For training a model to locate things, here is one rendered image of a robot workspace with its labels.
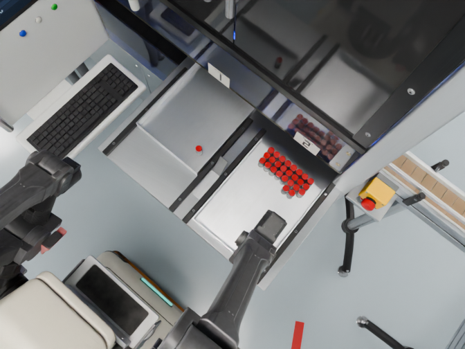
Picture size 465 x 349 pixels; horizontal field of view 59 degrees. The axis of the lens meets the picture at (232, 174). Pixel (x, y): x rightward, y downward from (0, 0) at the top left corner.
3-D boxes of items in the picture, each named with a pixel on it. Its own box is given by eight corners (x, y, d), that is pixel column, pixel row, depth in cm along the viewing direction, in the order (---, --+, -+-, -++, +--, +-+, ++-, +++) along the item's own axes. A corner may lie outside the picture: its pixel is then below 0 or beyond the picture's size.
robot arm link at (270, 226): (234, 242, 86) (267, 267, 86) (267, 199, 89) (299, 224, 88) (231, 244, 98) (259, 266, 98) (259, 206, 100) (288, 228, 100)
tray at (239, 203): (259, 141, 136) (261, 138, 133) (322, 191, 133) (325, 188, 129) (192, 219, 129) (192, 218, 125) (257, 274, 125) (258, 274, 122)
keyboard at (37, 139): (111, 63, 150) (109, 59, 148) (138, 87, 148) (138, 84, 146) (27, 140, 141) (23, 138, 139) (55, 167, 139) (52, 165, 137)
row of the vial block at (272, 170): (260, 159, 135) (261, 155, 130) (304, 194, 132) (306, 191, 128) (256, 165, 134) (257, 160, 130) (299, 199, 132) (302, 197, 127)
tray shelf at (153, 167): (194, 52, 146) (194, 49, 144) (353, 175, 136) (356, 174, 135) (98, 149, 136) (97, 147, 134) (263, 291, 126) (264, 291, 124)
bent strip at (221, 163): (220, 160, 134) (220, 155, 128) (227, 166, 134) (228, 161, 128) (192, 193, 131) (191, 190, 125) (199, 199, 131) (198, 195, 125)
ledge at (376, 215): (369, 165, 138) (371, 164, 136) (400, 190, 136) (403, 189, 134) (344, 197, 134) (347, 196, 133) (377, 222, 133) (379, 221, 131)
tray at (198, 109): (205, 57, 144) (204, 52, 140) (263, 102, 140) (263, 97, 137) (138, 127, 136) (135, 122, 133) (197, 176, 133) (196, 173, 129)
